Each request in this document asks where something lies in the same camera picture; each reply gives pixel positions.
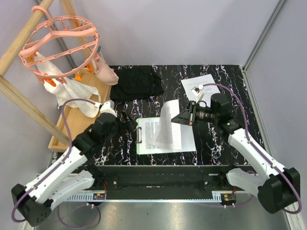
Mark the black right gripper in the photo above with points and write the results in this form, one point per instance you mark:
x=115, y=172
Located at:
x=187, y=117

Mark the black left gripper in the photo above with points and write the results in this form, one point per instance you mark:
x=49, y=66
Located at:
x=132, y=123

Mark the printed white paper sheet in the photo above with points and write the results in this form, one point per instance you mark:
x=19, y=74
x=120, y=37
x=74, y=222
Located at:
x=187, y=140

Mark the white paper stack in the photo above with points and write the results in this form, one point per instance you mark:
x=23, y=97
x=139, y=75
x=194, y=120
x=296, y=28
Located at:
x=208, y=91

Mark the green clipboard folder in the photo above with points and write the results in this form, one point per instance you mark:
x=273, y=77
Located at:
x=145, y=131

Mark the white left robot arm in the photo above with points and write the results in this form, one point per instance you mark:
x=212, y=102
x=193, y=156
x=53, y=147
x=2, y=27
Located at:
x=71, y=173

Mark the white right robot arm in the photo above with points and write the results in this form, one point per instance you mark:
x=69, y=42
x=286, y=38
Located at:
x=275, y=186

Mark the black marble pattern mat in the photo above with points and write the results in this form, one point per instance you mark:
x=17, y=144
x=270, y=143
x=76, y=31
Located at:
x=211, y=148

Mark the black cloth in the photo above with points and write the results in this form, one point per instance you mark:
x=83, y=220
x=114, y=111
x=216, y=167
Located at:
x=136, y=83

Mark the pink bra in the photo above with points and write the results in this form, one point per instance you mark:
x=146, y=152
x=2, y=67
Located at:
x=104, y=73

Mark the wooden tray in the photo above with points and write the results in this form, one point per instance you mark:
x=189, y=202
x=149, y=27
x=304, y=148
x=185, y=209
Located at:
x=76, y=120

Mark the white towel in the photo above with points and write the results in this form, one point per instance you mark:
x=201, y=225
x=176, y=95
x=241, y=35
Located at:
x=70, y=90

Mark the pink round clothes hanger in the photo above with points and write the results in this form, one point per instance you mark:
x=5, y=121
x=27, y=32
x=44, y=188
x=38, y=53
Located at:
x=34, y=53

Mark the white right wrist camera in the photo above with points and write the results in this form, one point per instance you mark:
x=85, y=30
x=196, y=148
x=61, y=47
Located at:
x=197, y=91

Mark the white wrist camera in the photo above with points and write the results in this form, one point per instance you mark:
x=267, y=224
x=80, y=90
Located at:
x=197, y=91
x=106, y=107

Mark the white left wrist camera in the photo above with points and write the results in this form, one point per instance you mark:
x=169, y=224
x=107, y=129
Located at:
x=106, y=107

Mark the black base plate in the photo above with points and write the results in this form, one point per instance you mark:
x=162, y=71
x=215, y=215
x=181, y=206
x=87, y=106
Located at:
x=164, y=183

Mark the grey slotted cable duct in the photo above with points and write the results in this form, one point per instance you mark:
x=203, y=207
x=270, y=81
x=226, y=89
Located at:
x=91, y=197

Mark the wooden rack frame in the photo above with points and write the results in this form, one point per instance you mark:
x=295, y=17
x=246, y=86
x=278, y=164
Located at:
x=27, y=111

